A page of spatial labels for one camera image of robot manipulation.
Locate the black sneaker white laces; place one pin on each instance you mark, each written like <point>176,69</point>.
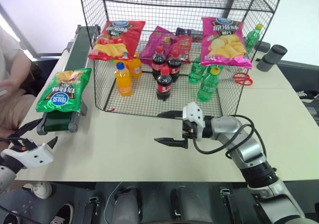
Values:
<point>11,217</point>
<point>62,214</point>

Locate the small red snack packet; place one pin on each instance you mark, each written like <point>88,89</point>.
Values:
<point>184,46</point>

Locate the dark grey block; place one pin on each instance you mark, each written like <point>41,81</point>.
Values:
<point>264,46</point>

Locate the grey cylinder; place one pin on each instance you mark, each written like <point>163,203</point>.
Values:
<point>271,57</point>

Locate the red scissors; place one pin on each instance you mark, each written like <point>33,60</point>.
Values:
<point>243,79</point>

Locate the pink chips bag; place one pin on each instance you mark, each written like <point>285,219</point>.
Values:
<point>225,42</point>

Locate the green conveyor belt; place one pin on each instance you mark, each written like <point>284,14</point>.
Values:
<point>74,57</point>

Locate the cola bottle red cap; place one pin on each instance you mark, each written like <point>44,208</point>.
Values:
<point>158,61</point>
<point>175,67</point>
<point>164,85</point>

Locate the person's hand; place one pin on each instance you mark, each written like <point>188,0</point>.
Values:
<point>7,87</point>

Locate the green soda bottle yellow cap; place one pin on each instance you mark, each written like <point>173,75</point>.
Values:
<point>208,85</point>
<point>252,38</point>

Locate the green chips bag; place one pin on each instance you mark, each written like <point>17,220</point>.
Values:
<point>63,92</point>

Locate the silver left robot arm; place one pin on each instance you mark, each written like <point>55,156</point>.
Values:
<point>6,175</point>

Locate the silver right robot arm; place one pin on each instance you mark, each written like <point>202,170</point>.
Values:
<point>249,144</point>

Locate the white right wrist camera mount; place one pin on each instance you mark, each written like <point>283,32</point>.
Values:
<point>194,114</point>

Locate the dark rounded shape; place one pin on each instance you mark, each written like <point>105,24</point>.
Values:
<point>127,206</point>
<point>188,205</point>

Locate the orange soda bottle blue cap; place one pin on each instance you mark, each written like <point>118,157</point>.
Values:
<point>123,80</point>

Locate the black object with white print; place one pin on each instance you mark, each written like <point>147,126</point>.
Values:
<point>304,84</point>

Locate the white shoe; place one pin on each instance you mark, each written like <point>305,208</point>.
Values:
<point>40,189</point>

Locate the dark purple snack packet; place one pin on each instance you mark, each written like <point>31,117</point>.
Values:
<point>187,31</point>

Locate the red chips bag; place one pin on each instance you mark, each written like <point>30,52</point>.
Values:
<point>117,39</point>

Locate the seated person in beige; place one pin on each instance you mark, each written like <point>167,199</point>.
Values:
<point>12,59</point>

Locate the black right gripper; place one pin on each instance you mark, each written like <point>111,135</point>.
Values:
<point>188,130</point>

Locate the purple snack bag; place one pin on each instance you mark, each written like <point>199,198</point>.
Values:
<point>155,43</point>

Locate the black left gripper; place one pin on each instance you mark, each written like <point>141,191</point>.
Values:
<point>18,142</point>

